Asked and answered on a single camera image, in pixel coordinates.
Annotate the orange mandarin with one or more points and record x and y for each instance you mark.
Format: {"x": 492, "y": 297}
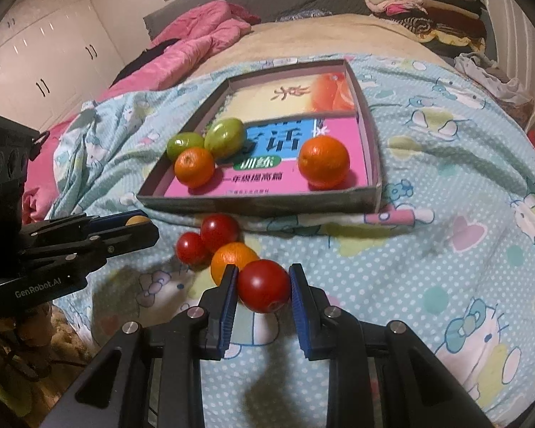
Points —
{"x": 195, "y": 167}
{"x": 232, "y": 258}
{"x": 324, "y": 162}

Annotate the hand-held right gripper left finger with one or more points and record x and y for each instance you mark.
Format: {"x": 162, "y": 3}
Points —
{"x": 229, "y": 307}

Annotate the black garment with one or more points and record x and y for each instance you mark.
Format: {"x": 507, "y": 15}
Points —
{"x": 142, "y": 60}

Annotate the white wardrobe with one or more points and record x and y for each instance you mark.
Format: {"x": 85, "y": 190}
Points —
{"x": 40, "y": 53}

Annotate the light blue cat-print blanket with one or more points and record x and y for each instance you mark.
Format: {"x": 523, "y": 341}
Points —
{"x": 428, "y": 254}

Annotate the shallow grey cardboard box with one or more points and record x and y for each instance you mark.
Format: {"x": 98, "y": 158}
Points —
{"x": 272, "y": 203}

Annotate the stack of folded clothes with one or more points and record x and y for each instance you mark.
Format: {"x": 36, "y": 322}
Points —
{"x": 428, "y": 9}

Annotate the red cherry tomato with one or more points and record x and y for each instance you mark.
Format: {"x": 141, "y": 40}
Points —
{"x": 264, "y": 286}
{"x": 191, "y": 248}
{"x": 219, "y": 232}

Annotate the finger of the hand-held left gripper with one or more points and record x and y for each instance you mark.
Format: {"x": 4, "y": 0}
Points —
{"x": 129, "y": 238}
{"x": 107, "y": 222}

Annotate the pink workbook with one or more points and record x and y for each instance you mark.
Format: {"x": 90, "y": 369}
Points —
{"x": 345, "y": 127}

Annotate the pink quilt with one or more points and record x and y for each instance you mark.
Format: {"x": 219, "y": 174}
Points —
{"x": 191, "y": 40}

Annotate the dark patterned pillow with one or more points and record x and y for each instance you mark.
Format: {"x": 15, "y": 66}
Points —
{"x": 305, "y": 13}

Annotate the large green jujube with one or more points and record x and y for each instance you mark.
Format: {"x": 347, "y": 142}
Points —
{"x": 225, "y": 137}

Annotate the tan longan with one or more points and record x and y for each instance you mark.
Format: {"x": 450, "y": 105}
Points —
{"x": 136, "y": 220}

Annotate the beige and orange book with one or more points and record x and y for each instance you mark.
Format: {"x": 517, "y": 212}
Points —
{"x": 258, "y": 98}

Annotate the beige bed sheet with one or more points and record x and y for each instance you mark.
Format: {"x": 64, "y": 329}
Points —
{"x": 316, "y": 35}

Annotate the small green jujube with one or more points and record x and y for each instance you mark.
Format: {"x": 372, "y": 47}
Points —
{"x": 183, "y": 145}

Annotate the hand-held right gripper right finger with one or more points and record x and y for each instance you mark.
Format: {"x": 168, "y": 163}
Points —
{"x": 301, "y": 312}

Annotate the cream curtain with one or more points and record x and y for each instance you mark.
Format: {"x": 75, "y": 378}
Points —
{"x": 526, "y": 53}

